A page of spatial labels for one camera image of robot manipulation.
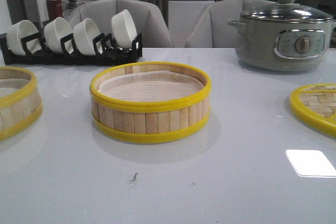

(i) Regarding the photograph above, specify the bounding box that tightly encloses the bamboo steamer drawer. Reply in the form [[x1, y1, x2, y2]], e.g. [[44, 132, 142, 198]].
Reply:
[[1, 67, 43, 140], [90, 61, 211, 144]]

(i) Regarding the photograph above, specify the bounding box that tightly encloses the woven bamboo steamer lid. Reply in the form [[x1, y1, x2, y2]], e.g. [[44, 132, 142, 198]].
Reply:
[[289, 83, 335, 137]]

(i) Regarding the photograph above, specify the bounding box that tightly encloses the white steamer cloth liner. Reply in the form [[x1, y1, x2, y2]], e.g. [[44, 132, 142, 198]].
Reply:
[[98, 70, 204, 102]]

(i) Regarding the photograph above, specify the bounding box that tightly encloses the black bowl rack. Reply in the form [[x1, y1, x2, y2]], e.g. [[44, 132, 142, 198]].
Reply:
[[1, 32, 142, 66]]

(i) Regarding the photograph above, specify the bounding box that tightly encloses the left grey chair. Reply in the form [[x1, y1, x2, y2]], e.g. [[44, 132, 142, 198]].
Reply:
[[66, 0, 174, 48]]

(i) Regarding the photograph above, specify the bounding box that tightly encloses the white bowl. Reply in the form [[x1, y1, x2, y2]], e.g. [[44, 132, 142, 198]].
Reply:
[[73, 18, 101, 56], [44, 17, 73, 54], [6, 20, 38, 56], [111, 9, 137, 49]]

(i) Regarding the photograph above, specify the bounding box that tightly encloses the grey electric cooking pot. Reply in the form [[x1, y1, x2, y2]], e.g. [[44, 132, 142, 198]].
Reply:
[[228, 18, 335, 72]]

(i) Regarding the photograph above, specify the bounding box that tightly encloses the red cylinder bin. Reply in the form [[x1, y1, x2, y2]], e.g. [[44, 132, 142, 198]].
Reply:
[[46, 0, 63, 22]]

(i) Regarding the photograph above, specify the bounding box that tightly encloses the glass pot lid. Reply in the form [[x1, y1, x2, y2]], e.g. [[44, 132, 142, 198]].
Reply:
[[241, 0, 333, 23]]

